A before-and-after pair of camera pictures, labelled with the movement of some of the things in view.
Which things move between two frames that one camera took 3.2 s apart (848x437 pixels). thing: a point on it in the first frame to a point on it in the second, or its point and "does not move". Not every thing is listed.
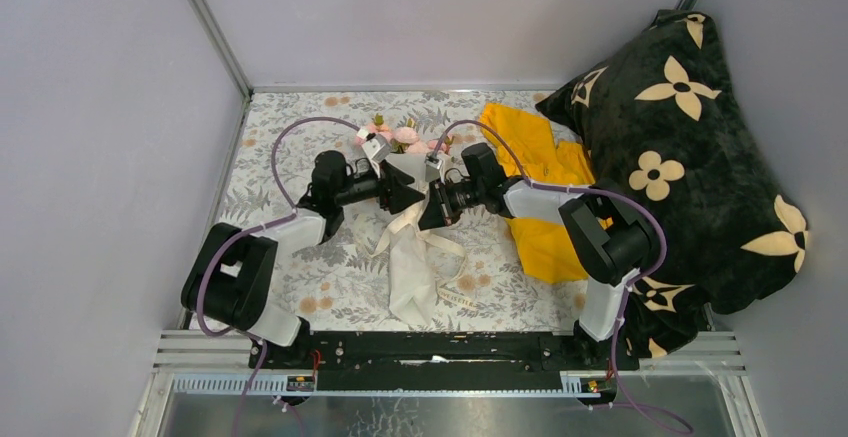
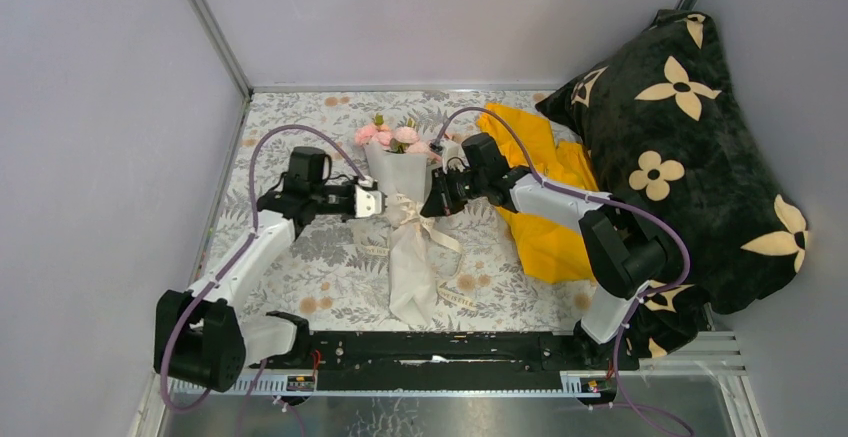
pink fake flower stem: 378,128 does not move
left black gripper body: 369,185 to 333,200
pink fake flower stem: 405,140 does not move
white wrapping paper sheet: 411,252 does not move
